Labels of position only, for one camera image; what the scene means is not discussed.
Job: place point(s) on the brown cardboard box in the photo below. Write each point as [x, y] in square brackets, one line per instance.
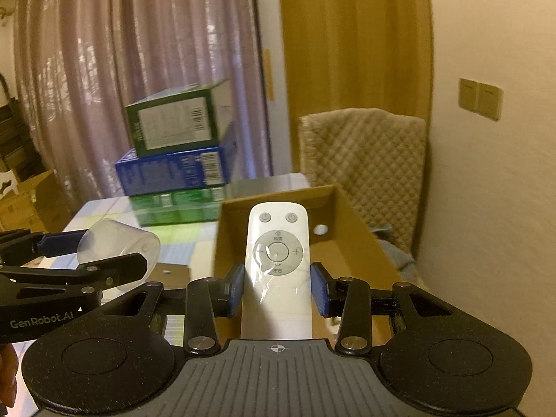
[347, 226]

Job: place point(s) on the white remote control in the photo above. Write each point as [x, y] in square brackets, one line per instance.
[276, 278]

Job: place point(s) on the quilted beige chair cover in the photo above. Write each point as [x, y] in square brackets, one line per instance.
[369, 169]

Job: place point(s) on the dark green carton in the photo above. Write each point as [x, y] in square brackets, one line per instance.
[173, 124]

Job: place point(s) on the grey cloth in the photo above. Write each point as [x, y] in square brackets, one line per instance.
[397, 254]

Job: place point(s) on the wooden wall strip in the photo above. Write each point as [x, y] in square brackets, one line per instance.
[268, 74]

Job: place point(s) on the large brown shipping carton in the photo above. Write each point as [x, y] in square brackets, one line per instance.
[39, 204]

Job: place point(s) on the beige wall socket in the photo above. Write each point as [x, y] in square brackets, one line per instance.
[490, 101]
[469, 94]

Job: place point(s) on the green shrink-wrapped carton pack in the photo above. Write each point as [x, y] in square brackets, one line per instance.
[178, 208]

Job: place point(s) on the wooden door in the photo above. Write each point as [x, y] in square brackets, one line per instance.
[356, 43]

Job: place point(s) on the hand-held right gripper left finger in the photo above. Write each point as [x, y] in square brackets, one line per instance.
[235, 291]

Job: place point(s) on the blue carton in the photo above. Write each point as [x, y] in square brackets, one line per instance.
[173, 173]

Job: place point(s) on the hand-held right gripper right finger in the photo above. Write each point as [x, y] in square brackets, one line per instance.
[319, 291]

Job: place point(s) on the pink patterned curtain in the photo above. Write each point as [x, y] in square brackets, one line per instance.
[130, 39]

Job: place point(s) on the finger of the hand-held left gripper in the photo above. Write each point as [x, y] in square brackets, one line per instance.
[56, 243]
[121, 267]

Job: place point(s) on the clear plastic cup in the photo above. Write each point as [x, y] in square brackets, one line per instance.
[126, 243]

